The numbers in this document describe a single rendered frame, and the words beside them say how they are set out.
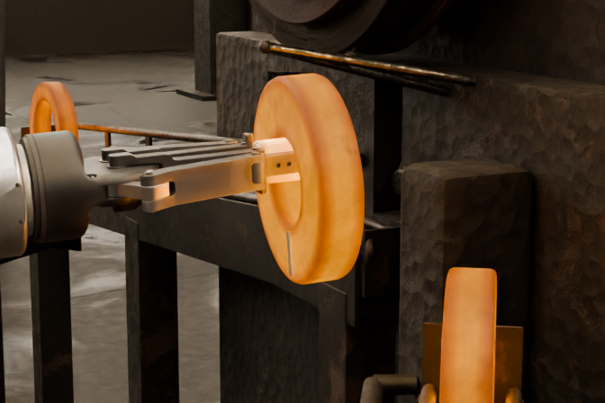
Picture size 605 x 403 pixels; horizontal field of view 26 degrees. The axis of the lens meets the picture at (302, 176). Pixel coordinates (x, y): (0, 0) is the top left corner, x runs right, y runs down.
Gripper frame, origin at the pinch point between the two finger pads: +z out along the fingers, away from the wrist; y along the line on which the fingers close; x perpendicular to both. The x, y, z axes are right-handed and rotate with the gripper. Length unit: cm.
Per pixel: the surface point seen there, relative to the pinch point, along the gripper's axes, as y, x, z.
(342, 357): -28.8, -26.9, 13.5
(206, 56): -705, -72, 191
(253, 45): -74, 1, 20
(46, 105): -151, -15, 5
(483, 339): 18.3, -9.3, 5.0
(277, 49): -28.2, 4.8, 8.1
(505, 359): 7.1, -15.5, 12.6
